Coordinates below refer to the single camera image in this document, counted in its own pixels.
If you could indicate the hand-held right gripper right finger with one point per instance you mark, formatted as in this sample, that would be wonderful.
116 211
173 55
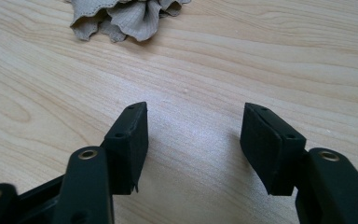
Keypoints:
268 149

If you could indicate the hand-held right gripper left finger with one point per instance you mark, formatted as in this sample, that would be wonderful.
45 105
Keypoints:
127 149

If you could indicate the grey-beige cloth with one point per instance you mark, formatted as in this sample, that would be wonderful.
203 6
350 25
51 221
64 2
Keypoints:
130 18

